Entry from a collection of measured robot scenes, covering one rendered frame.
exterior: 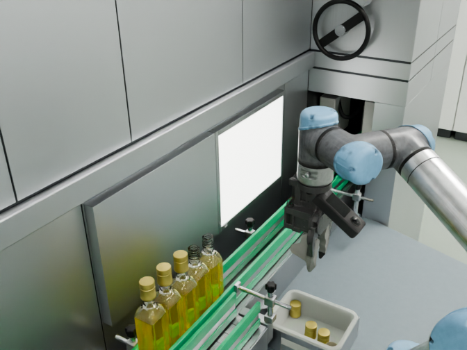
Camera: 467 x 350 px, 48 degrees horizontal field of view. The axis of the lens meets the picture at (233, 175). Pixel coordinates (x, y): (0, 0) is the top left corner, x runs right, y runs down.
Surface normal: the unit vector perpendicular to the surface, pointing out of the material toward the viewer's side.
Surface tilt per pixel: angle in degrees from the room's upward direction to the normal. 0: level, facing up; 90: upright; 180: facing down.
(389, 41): 90
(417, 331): 0
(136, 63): 90
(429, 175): 46
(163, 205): 90
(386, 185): 90
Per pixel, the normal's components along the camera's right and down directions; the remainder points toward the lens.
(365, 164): 0.43, 0.41
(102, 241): 0.85, 0.23
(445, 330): -0.86, 0.11
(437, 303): -0.01, -0.88
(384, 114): -0.53, 0.40
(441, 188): -0.52, -0.37
